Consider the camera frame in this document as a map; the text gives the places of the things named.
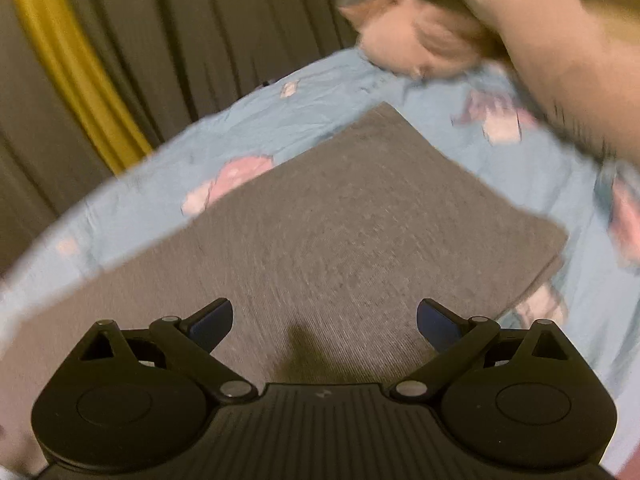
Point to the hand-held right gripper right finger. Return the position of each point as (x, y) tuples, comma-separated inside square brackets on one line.
[(439, 321)]

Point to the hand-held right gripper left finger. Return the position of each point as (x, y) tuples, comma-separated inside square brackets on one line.
[(211, 321)]

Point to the grey pants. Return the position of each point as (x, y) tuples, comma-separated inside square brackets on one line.
[(325, 220)]

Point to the person's left forearm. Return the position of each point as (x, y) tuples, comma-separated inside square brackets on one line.
[(560, 50)]

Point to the blue printed bedsheet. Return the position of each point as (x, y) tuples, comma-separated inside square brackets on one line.
[(450, 165)]

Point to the olive grey curtain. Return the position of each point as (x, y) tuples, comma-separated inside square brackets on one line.
[(225, 25), (25, 160)]

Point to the yellow curtain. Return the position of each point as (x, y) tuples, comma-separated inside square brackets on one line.
[(75, 70)]

